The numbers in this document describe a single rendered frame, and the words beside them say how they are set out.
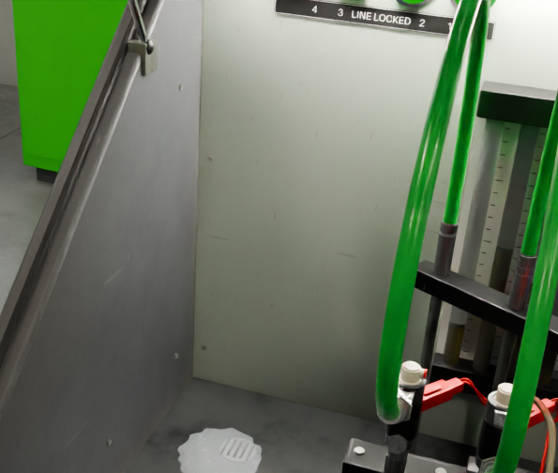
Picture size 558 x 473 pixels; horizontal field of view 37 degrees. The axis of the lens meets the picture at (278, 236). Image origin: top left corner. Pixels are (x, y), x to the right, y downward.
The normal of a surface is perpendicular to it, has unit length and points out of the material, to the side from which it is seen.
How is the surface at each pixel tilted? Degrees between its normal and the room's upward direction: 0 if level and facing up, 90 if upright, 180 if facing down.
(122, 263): 90
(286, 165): 90
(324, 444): 0
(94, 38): 90
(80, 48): 90
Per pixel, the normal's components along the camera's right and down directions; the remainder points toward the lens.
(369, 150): -0.30, 0.40
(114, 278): 0.95, 0.19
